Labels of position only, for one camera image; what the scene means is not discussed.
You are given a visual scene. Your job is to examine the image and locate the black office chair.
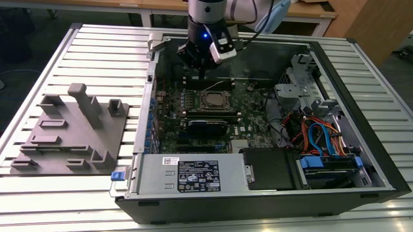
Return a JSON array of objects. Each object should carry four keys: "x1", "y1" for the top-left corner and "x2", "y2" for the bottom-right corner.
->
[{"x1": 0, "y1": 7, "x2": 36, "y2": 64}]

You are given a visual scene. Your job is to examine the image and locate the silver power supply unit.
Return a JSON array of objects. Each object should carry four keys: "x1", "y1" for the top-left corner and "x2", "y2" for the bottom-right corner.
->
[{"x1": 136, "y1": 153, "x2": 248, "y2": 195}]

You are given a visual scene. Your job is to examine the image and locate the black graphics card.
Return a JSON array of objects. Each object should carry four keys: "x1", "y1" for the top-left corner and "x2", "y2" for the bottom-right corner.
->
[{"x1": 187, "y1": 119, "x2": 228, "y2": 137}]

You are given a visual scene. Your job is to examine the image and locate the CPU socket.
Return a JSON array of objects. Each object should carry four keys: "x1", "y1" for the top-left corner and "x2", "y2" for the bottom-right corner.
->
[{"x1": 199, "y1": 89, "x2": 235, "y2": 113}]

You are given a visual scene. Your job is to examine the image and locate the pale blue teach pendant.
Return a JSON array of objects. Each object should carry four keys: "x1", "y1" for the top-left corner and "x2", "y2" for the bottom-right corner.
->
[{"x1": 254, "y1": 0, "x2": 291, "y2": 34}]

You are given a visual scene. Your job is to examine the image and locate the grey case handle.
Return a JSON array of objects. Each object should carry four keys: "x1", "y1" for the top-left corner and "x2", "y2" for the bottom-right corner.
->
[{"x1": 147, "y1": 32, "x2": 165, "y2": 60}]

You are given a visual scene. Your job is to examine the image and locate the black PC case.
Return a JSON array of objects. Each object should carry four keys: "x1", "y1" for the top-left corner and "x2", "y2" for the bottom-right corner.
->
[{"x1": 109, "y1": 32, "x2": 413, "y2": 225}]

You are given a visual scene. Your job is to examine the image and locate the metal locking lever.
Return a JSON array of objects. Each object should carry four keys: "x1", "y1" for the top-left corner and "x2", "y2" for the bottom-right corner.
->
[{"x1": 206, "y1": 81, "x2": 227, "y2": 91}]

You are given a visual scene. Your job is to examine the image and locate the orange red wire bundle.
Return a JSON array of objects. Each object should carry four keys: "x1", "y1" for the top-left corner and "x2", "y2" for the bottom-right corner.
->
[{"x1": 280, "y1": 115, "x2": 353, "y2": 159}]

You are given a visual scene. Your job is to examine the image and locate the silver CPU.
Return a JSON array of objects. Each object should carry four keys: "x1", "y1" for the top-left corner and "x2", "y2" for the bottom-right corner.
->
[{"x1": 206, "y1": 93, "x2": 226, "y2": 107}]

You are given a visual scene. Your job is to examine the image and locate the blue wire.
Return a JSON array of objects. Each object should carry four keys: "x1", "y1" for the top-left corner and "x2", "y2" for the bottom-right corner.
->
[{"x1": 307, "y1": 122, "x2": 337, "y2": 158}]

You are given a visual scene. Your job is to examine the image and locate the wooden desk white frame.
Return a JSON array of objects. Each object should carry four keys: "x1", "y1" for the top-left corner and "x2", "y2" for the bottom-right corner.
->
[
  {"x1": 127, "y1": 0, "x2": 338, "y2": 37},
  {"x1": 0, "y1": 0, "x2": 152, "y2": 27}
]

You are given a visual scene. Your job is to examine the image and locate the metal disk bay cage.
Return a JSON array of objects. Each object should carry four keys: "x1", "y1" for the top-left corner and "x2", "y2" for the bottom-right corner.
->
[{"x1": 274, "y1": 53, "x2": 343, "y2": 116}]

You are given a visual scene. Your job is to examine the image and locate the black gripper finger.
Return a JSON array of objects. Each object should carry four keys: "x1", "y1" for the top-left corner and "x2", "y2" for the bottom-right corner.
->
[
  {"x1": 176, "y1": 43, "x2": 202, "y2": 71},
  {"x1": 196, "y1": 51, "x2": 212, "y2": 81}
]

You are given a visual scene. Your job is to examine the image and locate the wooden cabinet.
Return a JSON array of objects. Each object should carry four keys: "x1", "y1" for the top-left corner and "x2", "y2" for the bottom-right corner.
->
[{"x1": 325, "y1": 0, "x2": 413, "y2": 67}]

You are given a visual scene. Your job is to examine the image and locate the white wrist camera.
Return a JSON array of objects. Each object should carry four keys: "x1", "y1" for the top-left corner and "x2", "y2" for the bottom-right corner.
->
[{"x1": 208, "y1": 36, "x2": 239, "y2": 65}]

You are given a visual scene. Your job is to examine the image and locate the grey parts rack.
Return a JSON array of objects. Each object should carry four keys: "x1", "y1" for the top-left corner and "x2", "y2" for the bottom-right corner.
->
[{"x1": 9, "y1": 83, "x2": 131, "y2": 175}]

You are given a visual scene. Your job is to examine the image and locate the silver chipset heatsink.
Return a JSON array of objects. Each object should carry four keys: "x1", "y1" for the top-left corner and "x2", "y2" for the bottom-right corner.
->
[{"x1": 230, "y1": 139, "x2": 256, "y2": 153}]

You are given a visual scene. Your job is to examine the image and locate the black plastic shroud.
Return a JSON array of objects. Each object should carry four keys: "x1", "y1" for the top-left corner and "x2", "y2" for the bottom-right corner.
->
[{"x1": 240, "y1": 147, "x2": 310, "y2": 191}]

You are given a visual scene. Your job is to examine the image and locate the silver cage bracket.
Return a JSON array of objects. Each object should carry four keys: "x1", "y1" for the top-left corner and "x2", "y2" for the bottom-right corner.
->
[{"x1": 274, "y1": 83, "x2": 307, "y2": 105}]

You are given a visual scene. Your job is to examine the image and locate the blue disk carrier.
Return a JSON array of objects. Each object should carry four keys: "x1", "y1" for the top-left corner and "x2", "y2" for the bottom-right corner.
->
[{"x1": 298, "y1": 156, "x2": 362, "y2": 175}]

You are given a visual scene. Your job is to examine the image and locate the green motherboard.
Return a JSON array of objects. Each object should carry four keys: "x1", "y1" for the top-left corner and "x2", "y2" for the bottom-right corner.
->
[{"x1": 153, "y1": 76, "x2": 282, "y2": 155}]

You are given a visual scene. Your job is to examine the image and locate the black wire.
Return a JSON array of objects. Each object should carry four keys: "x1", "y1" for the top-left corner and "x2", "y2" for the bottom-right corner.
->
[{"x1": 263, "y1": 93, "x2": 292, "y2": 149}]

